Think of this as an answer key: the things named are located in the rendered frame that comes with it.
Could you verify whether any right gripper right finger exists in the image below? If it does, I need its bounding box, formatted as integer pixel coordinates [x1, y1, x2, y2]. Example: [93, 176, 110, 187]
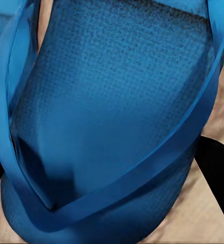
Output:
[194, 136, 224, 213]

